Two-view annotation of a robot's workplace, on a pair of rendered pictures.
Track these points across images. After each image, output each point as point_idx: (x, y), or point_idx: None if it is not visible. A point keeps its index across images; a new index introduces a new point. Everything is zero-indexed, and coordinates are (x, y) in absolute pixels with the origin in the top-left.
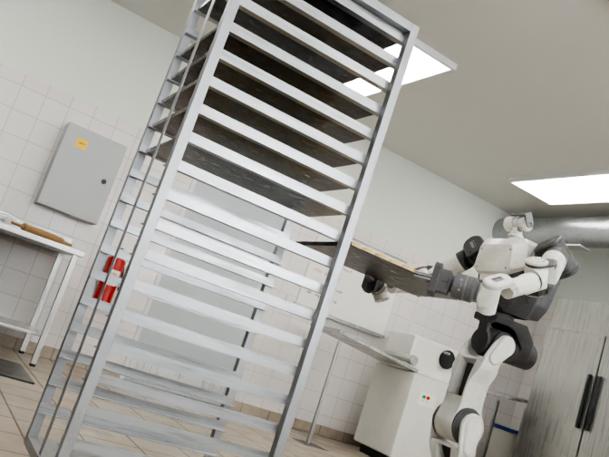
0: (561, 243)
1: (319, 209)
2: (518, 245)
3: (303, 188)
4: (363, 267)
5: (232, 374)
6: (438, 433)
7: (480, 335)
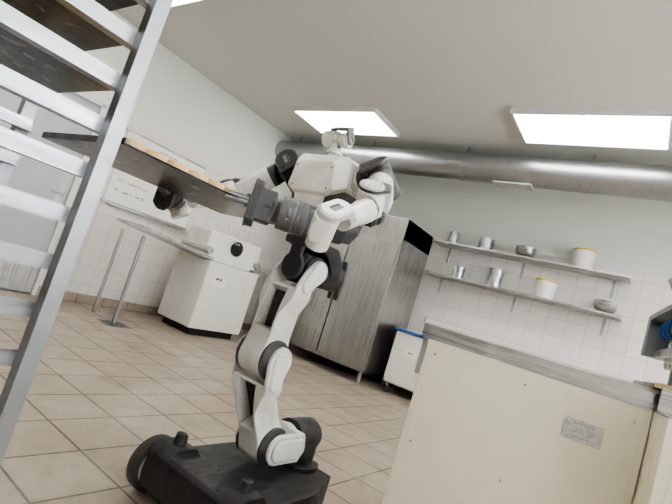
0: (387, 165)
1: (66, 74)
2: (341, 163)
3: (15, 17)
4: (153, 177)
5: None
6: (241, 367)
7: (292, 260)
